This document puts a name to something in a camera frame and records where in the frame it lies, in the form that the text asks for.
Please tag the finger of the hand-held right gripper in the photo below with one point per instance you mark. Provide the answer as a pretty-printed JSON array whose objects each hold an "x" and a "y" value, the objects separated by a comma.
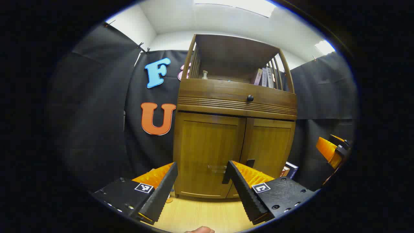
[
  {"x": 343, "y": 141},
  {"x": 326, "y": 149}
]

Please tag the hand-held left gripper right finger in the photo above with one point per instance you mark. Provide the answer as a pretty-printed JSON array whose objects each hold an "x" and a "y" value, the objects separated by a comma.
[{"x": 241, "y": 189}]

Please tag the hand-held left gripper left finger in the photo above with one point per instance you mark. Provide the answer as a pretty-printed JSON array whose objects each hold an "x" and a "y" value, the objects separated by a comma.
[{"x": 163, "y": 189}]

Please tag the wooden cabinet door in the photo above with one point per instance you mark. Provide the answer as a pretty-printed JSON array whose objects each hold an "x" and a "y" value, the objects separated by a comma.
[
  {"x": 268, "y": 145},
  {"x": 207, "y": 142}
]

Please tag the wooden double-door shoe cabinet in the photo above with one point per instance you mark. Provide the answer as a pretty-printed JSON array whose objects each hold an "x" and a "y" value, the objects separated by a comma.
[{"x": 233, "y": 55}]

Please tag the navy blue book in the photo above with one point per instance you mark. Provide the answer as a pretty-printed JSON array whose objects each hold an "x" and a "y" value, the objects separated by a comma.
[{"x": 292, "y": 170}]

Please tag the dark red book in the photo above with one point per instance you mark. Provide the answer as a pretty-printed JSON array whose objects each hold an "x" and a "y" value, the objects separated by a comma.
[{"x": 284, "y": 171}]

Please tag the grey book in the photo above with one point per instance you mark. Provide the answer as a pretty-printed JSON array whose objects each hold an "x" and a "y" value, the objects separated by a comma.
[{"x": 264, "y": 77}]

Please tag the ceiling light panel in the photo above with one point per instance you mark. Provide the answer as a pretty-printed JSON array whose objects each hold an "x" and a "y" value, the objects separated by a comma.
[{"x": 324, "y": 47}]

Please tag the wooden drawer with black knob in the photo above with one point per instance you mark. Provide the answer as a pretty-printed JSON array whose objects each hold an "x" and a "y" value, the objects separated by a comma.
[{"x": 220, "y": 95}]

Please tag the pink book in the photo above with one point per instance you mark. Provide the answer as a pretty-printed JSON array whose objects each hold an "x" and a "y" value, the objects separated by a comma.
[{"x": 257, "y": 77}]

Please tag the black backdrop cloth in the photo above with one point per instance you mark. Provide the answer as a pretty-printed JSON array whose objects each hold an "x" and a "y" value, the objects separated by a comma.
[{"x": 97, "y": 113}]

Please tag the small pump bottle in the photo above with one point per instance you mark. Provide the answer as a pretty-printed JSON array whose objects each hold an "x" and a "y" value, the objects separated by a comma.
[{"x": 204, "y": 75}]

